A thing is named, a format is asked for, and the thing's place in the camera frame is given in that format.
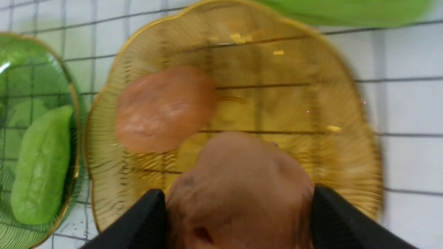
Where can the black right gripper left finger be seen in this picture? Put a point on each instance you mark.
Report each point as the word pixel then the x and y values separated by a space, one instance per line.
pixel 143 226

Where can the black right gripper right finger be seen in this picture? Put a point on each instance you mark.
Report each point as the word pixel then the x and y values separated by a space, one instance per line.
pixel 337 224

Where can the orange potato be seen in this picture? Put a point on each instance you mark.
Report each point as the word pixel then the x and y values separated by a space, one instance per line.
pixel 242 193
pixel 159 111

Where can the green cucumber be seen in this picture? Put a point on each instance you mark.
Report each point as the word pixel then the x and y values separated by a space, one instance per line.
pixel 43 163
pixel 353 13

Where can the amber glass plate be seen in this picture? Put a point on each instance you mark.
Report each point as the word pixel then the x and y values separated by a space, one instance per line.
pixel 279 80

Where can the white grid table mat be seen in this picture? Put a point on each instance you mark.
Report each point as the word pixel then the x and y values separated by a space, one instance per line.
pixel 400 72

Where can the green glass plate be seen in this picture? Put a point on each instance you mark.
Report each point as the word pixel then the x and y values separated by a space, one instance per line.
pixel 34 80

